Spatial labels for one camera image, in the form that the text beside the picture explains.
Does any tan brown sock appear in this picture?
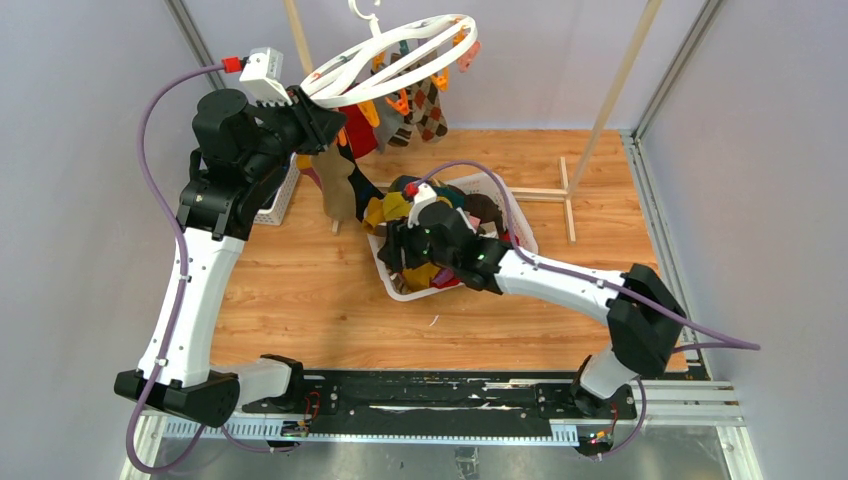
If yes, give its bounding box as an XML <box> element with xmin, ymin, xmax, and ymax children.
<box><xmin>311</xmin><ymin>146</ymin><xmax>356</xmax><ymax>221</ymax></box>

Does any white sock basket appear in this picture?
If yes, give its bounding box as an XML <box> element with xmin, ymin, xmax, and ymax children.
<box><xmin>366</xmin><ymin>173</ymin><xmax>538</xmax><ymax>302</ymax></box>

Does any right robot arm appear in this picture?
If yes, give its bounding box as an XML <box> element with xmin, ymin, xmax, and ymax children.
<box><xmin>377</xmin><ymin>203</ymin><xmax>685</xmax><ymax>417</ymax></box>

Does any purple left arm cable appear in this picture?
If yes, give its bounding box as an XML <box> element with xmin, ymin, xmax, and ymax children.
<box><xmin>124</xmin><ymin>62</ymin><xmax>293</xmax><ymax>475</ymax></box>

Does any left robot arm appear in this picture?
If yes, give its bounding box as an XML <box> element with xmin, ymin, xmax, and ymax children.
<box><xmin>114</xmin><ymin>88</ymin><xmax>346</xmax><ymax>428</ymax></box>

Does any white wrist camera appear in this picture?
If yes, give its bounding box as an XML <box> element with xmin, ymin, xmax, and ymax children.
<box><xmin>404</xmin><ymin>181</ymin><xmax>438</xmax><ymax>228</ymax></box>
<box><xmin>239</xmin><ymin>47</ymin><xmax>292</xmax><ymax>107</ymax></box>

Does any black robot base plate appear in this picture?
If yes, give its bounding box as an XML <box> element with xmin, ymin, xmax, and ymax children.
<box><xmin>241</xmin><ymin>370</ymin><xmax>638</xmax><ymax>439</ymax></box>

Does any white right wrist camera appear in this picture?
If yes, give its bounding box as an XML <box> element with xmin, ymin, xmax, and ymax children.
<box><xmin>404</xmin><ymin>181</ymin><xmax>438</xmax><ymax>228</ymax></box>

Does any small white perforated basket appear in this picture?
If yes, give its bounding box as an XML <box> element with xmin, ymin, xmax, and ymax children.
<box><xmin>254</xmin><ymin>154</ymin><xmax>300</xmax><ymax>226</ymax></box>

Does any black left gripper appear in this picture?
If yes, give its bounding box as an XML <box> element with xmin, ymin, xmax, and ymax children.
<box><xmin>242</xmin><ymin>84</ymin><xmax>346</xmax><ymax>182</ymax></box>

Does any argyle brown hanging sock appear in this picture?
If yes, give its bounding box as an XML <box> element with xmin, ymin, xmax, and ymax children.
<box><xmin>405</xmin><ymin>75</ymin><xmax>449</xmax><ymax>143</ymax></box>

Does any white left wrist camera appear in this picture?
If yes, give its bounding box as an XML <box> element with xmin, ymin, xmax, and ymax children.
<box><xmin>239</xmin><ymin>47</ymin><xmax>292</xmax><ymax>107</ymax></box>

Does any white round clip hanger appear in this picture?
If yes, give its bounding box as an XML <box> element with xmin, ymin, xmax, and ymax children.
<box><xmin>300</xmin><ymin>1</ymin><xmax>481</xmax><ymax>109</ymax></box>

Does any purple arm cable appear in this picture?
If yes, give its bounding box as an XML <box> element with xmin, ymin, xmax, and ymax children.
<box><xmin>124</xmin><ymin>62</ymin><xmax>293</xmax><ymax>475</ymax></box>
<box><xmin>413</xmin><ymin>160</ymin><xmax>762</xmax><ymax>460</ymax></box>

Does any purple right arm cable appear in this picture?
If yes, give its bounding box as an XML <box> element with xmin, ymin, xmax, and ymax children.
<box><xmin>413</xmin><ymin>160</ymin><xmax>762</xmax><ymax>460</ymax></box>

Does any mustard yellow sock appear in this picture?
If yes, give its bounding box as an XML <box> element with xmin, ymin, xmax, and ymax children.
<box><xmin>362</xmin><ymin>192</ymin><xmax>412</xmax><ymax>237</ymax></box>

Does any purple maroon mustard hanging sock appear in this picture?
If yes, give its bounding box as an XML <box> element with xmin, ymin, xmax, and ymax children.
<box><xmin>295</xmin><ymin>155</ymin><xmax>323</xmax><ymax>191</ymax></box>

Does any red hanging sock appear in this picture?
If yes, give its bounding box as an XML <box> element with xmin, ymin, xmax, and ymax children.
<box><xmin>338</xmin><ymin>105</ymin><xmax>378</xmax><ymax>161</ymax></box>

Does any purple sock in basket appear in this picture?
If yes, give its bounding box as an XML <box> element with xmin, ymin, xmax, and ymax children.
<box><xmin>430</xmin><ymin>268</ymin><xmax>461</xmax><ymax>289</ymax></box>

